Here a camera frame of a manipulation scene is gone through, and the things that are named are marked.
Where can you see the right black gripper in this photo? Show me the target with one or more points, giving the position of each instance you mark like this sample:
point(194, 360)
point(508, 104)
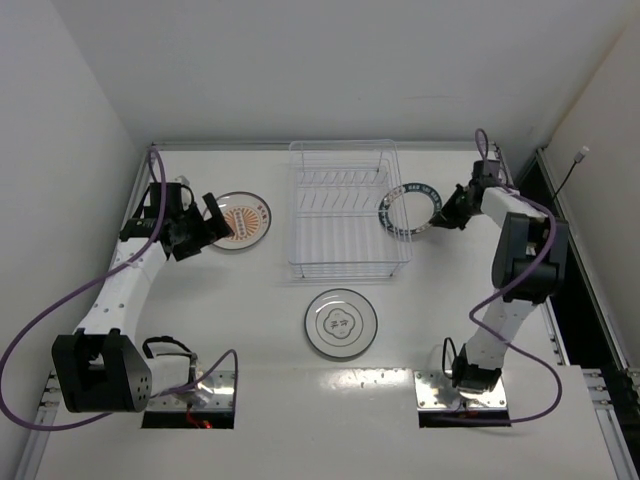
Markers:
point(451, 211)

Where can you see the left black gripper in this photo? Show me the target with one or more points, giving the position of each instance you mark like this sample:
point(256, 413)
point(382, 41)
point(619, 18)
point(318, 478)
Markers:
point(198, 232)

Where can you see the black wall cable white plug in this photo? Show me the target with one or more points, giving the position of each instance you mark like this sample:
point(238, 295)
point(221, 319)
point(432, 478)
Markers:
point(580, 155)

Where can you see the green rimmed plate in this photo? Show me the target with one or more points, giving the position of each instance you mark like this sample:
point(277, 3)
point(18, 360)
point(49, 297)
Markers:
point(386, 205)

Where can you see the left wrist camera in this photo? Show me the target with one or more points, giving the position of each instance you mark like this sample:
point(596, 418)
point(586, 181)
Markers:
point(183, 182)

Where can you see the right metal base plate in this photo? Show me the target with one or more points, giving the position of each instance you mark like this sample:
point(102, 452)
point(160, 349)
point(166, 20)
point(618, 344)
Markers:
point(435, 394)

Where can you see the white plate dark rim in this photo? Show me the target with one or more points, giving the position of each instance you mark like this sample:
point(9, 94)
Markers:
point(340, 324)

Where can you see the orange sunburst plate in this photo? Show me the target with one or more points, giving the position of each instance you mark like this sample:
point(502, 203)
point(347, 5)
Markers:
point(249, 217)

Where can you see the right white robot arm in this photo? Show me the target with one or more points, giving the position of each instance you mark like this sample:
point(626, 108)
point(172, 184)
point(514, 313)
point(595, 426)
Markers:
point(528, 267)

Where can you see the metal base plate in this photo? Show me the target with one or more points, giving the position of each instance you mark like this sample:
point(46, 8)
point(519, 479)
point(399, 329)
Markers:
point(435, 394)
point(215, 394)

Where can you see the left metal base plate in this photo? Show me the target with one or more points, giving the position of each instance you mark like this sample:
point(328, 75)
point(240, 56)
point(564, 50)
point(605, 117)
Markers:
point(215, 394)

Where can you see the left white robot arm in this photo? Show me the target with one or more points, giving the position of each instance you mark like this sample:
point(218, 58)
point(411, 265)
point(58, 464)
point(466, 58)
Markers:
point(99, 367)

